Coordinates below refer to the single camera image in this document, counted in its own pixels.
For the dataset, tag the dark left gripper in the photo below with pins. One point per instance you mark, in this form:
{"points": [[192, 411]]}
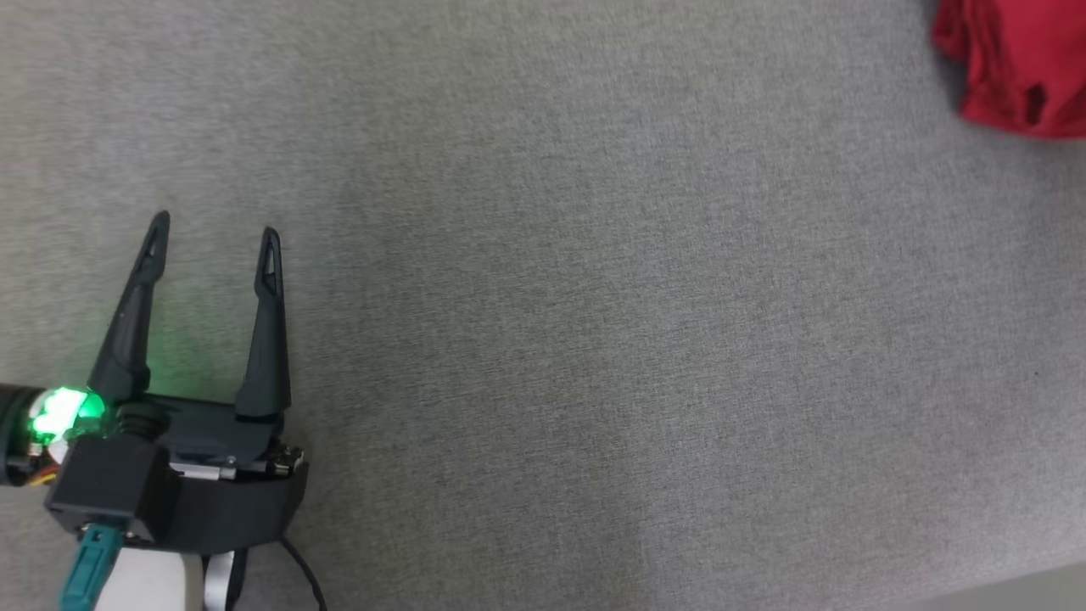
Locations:
{"points": [[237, 501]]}

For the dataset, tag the red shorts with white band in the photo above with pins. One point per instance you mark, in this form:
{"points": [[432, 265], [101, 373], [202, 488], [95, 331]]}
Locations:
{"points": [[1018, 59]]}

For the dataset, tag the grey fabric sofa cushion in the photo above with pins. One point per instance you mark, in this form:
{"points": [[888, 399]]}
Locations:
{"points": [[594, 297]]}

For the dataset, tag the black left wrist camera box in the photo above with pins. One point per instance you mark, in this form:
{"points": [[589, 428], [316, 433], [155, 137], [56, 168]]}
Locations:
{"points": [[110, 488]]}

